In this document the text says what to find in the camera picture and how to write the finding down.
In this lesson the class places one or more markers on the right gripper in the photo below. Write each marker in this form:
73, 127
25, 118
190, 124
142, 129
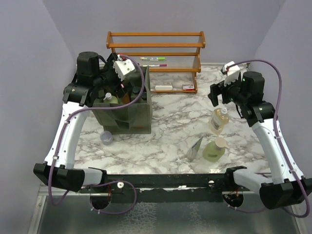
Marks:
216, 89

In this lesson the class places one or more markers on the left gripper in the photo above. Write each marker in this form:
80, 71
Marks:
117, 87

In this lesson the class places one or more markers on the green lotion pump bottle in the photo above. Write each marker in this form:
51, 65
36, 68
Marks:
109, 98

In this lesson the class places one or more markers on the amber mouthwash bottle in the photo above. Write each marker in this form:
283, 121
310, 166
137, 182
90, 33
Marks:
219, 118

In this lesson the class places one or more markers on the green canvas bag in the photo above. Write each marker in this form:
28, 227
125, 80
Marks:
134, 119

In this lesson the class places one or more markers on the orange bottle pink cap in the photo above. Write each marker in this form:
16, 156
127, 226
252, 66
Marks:
123, 94

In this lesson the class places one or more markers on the clear square bottle black caps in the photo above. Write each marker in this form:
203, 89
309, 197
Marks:
144, 97

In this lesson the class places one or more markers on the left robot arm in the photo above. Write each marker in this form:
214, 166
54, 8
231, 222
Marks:
57, 171

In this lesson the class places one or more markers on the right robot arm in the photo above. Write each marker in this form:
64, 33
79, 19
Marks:
287, 185

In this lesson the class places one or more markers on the red card box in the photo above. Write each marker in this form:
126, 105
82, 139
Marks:
188, 87

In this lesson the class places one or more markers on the wooden shelf rack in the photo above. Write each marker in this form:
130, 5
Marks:
181, 50

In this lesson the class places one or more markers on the green marker pen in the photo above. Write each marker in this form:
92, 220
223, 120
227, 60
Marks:
152, 58

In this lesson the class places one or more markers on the white eraser case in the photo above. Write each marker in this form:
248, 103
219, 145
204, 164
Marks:
163, 87

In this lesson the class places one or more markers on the small blue cup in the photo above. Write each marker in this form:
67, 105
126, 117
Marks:
106, 137

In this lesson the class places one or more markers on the magenta marker pen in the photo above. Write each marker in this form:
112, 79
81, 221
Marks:
155, 65

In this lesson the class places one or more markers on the green soap pump dispenser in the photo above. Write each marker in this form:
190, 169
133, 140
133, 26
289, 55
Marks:
215, 149

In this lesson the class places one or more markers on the silver foil pouch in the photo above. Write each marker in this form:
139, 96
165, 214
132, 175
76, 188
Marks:
193, 150

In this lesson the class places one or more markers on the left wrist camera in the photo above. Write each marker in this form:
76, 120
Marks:
123, 67

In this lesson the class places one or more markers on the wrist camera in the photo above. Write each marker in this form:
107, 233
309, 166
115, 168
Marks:
231, 72
123, 67

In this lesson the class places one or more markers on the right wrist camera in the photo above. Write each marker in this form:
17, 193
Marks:
231, 72

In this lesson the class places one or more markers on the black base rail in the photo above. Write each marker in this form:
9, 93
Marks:
117, 194

